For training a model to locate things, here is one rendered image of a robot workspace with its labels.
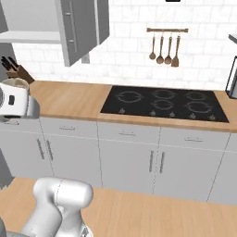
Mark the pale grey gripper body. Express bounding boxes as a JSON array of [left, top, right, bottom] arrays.
[[25, 96, 42, 120]]

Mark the light grey drawer front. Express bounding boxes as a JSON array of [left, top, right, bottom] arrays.
[[158, 126, 231, 153], [39, 117, 99, 140], [226, 132, 237, 155], [0, 117, 44, 135], [96, 121, 162, 146]]

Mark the wooden knife block with knives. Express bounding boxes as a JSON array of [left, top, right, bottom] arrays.
[[0, 56, 35, 85]]

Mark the light grey cupboard door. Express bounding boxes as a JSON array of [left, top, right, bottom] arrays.
[[97, 138, 159, 195], [153, 143, 229, 204], [206, 149, 237, 206], [43, 132, 104, 189], [0, 129, 56, 181]]

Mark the grey tall side panel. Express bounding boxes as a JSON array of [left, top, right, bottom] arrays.
[[0, 147, 15, 190]]

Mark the black hob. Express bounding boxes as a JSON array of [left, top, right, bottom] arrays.
[[99, 85, 231, 124]]

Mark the small wooden spoon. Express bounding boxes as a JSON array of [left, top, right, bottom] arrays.
[[148, 33, 157, 61]]

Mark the wooden ladle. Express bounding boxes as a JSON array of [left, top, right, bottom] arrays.
[[156, 34, 165, 65]]

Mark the wooden spatula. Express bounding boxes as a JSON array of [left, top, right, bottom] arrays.
[[170, 34, 181, 69]]

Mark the silver cupboard door handle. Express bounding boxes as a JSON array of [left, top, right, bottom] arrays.
[[45, 139, 55, 162], [148, 150, 155, 173], [36, 138, 45, 161], [158, 151, 166, 174]]

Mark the grey wall cabinet with shelf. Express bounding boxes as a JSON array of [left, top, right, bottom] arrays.
[[0, 0, 67, 81]]

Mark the grey cabinet door handle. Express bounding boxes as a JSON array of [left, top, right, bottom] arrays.
[[69, 8, 79, 54]]

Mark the grey wall cabinet door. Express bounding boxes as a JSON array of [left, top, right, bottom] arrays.
[[81, 0, 111, 65], [55, 0, 100, 68]]

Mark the wooden wall rail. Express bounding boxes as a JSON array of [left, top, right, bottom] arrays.
[[145, 27, 190, 33]]

